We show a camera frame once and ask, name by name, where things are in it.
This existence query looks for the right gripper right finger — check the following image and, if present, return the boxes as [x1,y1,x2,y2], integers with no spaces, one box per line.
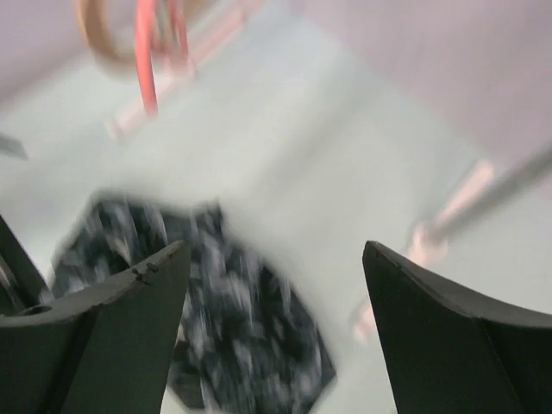
[362,241,551,414]

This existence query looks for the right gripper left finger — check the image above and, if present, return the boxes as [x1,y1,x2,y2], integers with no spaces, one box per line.
[1,225,191,413]

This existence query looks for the dark patterned shorts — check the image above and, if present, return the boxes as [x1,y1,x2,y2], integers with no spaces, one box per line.
[52,198,336,413]

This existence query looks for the pink hanger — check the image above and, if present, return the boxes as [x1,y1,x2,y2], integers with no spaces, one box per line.
[134,0,189,115]

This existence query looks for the middle wooden hanger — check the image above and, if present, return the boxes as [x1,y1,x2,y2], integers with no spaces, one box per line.
[75,0,135,70]

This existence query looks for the silver clothes rack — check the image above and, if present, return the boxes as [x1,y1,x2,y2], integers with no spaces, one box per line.
[116,1,551,344]

